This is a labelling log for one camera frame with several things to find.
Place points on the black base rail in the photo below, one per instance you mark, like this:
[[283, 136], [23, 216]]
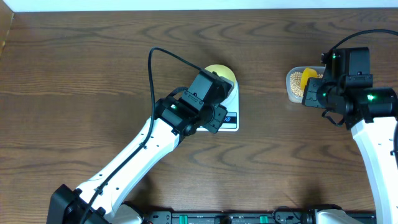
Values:
[[328, 213]]

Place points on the clear plastic container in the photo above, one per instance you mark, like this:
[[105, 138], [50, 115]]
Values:
[[291, 96]]

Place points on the white digital kitchen scale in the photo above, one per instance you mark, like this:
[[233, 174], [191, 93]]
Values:
[[231, 103]]

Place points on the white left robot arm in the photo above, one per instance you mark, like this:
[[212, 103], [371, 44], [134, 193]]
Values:
[[174, 117]]

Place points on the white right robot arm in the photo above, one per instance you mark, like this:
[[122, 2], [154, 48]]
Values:
[[348, 98]]

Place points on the yellow plastic measuring scoop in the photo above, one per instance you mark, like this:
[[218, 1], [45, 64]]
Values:
[[306, 74]]

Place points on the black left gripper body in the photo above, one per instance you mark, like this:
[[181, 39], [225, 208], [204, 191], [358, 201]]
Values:
[[210, 118]]

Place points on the soybeans pile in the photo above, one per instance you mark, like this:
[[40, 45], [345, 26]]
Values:
[[295, 84]]

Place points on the yellow plastic bowl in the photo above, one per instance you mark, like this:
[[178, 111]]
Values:
[[222, 71]]

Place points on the brown cardboard sheet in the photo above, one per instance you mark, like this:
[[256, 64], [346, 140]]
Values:
[[6, 17]]

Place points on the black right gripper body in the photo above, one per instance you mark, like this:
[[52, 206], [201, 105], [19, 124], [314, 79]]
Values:
[[319, 94]]

